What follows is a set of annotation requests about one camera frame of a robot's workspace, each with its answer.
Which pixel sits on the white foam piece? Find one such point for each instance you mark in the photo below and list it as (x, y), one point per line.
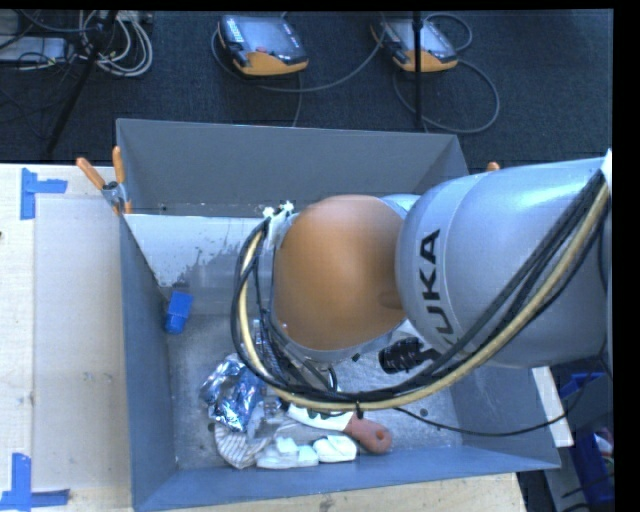
(287, 454)
(336, 448)

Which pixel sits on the blue plastic block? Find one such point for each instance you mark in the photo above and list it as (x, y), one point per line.
(177, 311)

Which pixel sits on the grey metal bin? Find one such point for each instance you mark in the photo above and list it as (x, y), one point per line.
(200, 165)

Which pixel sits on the black cylinder on white bracket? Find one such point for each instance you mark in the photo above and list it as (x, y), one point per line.
(400, 354)

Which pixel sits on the striped beige cloth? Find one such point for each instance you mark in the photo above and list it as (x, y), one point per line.
(235, 449)

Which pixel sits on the silver foil packet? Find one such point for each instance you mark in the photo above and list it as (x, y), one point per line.
(234, 395)

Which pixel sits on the white packet with dark print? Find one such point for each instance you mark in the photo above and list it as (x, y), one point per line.
(320, 420)

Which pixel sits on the pale wood flat board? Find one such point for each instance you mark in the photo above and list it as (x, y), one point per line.
(80, 325)

